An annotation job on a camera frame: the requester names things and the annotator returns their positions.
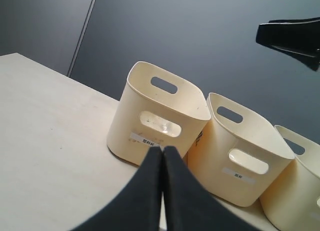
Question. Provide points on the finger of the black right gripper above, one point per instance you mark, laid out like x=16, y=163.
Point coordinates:
x=297, y=38

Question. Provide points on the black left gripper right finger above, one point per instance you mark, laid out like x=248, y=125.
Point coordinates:
x=188, y=206

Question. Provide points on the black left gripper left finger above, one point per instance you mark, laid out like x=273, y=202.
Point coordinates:
x=137, y=207

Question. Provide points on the middle cream plastic bin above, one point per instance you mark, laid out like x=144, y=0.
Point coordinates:
x=238, y=154

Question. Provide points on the cream plastic bin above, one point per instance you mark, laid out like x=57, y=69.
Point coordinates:
x=157, y=108
x=292, y=201
x=238, y=154

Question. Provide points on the left cream plastic bin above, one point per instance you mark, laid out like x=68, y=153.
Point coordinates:
x=157, y=108

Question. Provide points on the right cream plastic bin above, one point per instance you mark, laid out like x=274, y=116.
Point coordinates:
x=292, y=201

